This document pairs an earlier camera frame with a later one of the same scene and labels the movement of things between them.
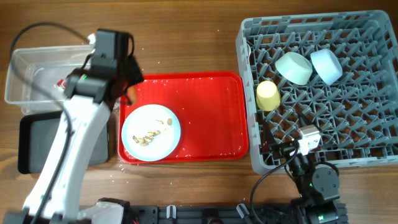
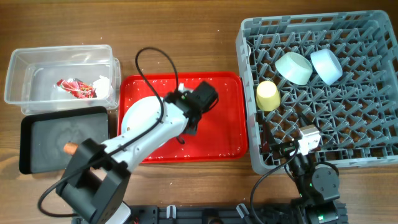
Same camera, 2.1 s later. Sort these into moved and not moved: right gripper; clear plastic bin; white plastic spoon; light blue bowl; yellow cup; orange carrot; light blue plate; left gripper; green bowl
Moved: light blue plate; left gripper; orange carrot
Not moved: light blue bowl; green bowl; white plastic spoon; clear plastic bin; right gripper; yellow cup
